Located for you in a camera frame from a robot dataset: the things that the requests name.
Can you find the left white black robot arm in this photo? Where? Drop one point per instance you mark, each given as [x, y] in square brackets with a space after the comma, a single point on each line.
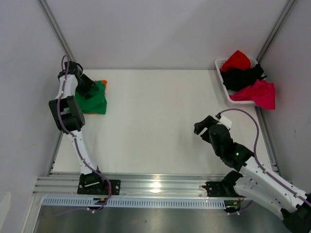
[68, 115]

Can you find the aluminium frame post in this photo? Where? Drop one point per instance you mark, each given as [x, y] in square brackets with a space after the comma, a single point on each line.
[55, 28]
[285, 13]

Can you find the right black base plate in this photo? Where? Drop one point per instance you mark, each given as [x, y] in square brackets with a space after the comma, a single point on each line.
[220, 189]

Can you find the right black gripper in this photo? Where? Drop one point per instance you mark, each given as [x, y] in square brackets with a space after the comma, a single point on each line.
[207, 127]

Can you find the magenta t shirt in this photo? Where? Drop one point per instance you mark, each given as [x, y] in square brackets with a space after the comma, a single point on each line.
[262, 93]

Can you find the red t shirt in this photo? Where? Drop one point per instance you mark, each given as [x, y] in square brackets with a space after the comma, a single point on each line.
[237, 60]

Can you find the black t shirt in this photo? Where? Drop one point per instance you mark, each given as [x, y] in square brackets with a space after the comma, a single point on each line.
[236, 79]

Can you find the aluminium mounting rail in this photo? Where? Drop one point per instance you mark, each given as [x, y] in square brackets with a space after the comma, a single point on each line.
[154, 186]

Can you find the orange folded t shirt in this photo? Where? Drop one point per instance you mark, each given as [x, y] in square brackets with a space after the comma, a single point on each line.
[97, 104]

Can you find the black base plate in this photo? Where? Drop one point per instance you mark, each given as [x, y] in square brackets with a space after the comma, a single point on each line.
[99, 187]
[220, 189]

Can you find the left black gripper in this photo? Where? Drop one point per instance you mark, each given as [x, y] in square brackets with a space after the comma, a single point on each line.
[90, 85]

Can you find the right aluminium frame post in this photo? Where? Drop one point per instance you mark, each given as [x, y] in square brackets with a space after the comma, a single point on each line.
[285, 13]

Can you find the left aluminium frame post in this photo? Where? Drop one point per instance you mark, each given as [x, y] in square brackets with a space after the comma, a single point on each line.
[55, 28]

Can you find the white plastic basket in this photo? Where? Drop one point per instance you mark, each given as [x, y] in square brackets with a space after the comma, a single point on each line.
[227, 93]

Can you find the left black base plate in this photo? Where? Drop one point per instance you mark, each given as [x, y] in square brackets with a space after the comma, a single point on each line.
[99, 187]

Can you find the white slotted cable duct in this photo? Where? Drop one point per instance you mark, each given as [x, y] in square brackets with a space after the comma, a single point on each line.
[135, 202]

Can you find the green t shirt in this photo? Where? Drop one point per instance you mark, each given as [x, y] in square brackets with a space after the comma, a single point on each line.
[81, 101]

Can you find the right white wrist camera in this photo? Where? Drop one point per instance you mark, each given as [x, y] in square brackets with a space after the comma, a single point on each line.
[226, 122]

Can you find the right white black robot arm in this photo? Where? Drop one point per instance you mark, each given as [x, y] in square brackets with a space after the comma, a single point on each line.
[252, 179]

